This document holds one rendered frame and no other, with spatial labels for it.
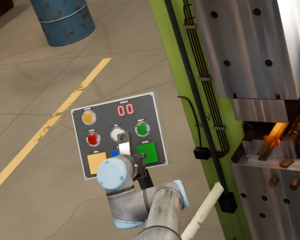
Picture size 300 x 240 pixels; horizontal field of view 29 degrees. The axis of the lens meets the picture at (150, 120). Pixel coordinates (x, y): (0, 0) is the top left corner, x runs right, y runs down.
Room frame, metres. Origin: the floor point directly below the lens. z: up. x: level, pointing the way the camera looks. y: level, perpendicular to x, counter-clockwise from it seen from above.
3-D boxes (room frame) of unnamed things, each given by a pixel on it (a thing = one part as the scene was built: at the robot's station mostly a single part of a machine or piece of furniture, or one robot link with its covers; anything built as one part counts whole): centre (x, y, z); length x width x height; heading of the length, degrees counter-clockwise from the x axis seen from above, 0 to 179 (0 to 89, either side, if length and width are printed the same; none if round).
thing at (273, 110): (1.88, -0.50, 1.12); 0.42 x 0.20 x 0.10; 139
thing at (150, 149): (1.88, 0.05, 1.01); 0.07 x 0.05 x 0.07; 74
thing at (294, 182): (1.59, -0.40, 0.87); 0.04 x 0.03 x 0.03; 139
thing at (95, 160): (1.93, 0.24, 1.01); 0.07 x 0.05 x 0.07; 74
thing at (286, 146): (1.88, -0.50, 0.96); 0.42 x 0.20 x 0.09; 139
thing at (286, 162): (1.65, -0.40, 0.92); 0.04 x 0.03 x 0.01; 119
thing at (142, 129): (1.92, 0.04, 1.09); 0.05 x 0.03 x 0.04; 49
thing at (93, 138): (1.98, 0.23, 1.09); 0.05 x 0.03 x 0.04; 49
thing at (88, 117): (2.02, 0.22, 1.16); 0.05 x 0.03 x 0.04; 49
